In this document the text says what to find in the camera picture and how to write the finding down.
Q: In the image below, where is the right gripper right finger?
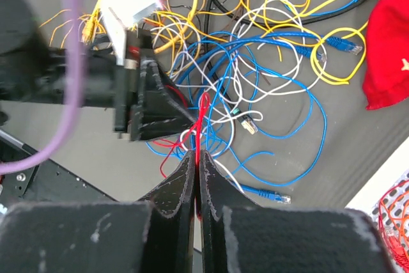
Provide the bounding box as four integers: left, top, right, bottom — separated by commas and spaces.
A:
198, 151, 394, 272

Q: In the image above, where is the red cable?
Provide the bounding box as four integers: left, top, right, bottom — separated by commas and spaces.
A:
151, 84, 212, 178

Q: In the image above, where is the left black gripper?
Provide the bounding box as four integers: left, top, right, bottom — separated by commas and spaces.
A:
114, 28, 197, 141

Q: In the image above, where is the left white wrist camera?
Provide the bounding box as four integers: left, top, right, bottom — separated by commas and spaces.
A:
100, 0, 162, 66

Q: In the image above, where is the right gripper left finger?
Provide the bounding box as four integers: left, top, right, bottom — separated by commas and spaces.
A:
1, 152, 195, 272

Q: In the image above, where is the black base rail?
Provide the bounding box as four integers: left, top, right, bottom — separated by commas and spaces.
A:
0, 129, 116, 215

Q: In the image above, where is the white cable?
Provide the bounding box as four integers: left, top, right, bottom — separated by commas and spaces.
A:
150, 0, 303, 187

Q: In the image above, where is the orange cable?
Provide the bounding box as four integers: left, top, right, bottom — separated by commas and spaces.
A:
378, 186, 409, 264

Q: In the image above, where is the blue cable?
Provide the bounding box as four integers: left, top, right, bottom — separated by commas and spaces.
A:
145, 0, 365, 205

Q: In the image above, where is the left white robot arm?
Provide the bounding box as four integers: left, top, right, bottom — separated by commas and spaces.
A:
1, 0, 197, 141

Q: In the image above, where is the right white plastic basket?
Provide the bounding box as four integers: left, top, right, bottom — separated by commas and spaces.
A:
346, 140, 408, 272

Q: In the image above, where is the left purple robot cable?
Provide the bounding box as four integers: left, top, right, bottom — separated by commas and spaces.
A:
0, 0, 87, 175

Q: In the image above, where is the black cable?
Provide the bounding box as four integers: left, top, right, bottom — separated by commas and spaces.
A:
191, 0, 381, 75

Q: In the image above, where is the red printed pillow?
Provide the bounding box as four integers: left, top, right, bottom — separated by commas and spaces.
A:
362, 0, 408, 110

